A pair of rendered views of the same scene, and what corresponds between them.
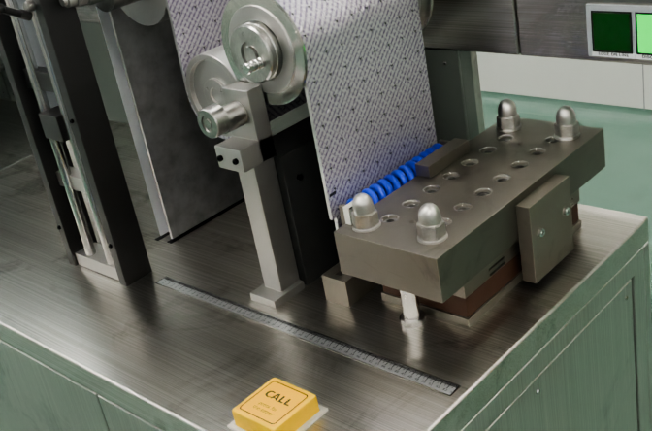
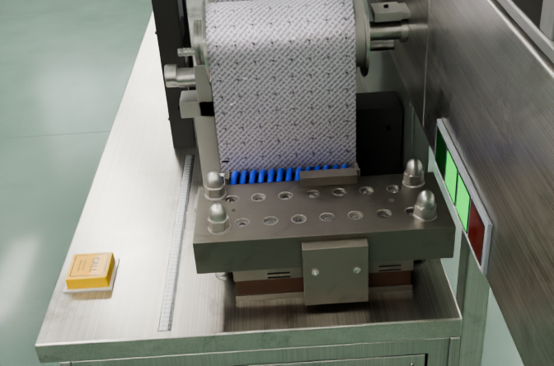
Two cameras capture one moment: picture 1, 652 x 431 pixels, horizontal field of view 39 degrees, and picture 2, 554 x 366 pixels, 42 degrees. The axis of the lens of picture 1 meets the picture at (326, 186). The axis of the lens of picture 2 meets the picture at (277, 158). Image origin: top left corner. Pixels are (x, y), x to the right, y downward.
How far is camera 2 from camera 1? 0.90 m
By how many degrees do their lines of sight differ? 39
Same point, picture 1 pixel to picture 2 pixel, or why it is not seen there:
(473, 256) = (239, 258)
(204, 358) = (127, 217)
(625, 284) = (414, 354)
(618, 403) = not seen: outside the picture
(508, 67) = not seen: outside the picture
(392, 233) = not seen: hidden behind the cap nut
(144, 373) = (100, 204)
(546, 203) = (329, 255)
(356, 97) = (264, 103)
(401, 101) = (316, 120)
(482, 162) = (344, 197)
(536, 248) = (307, 281)
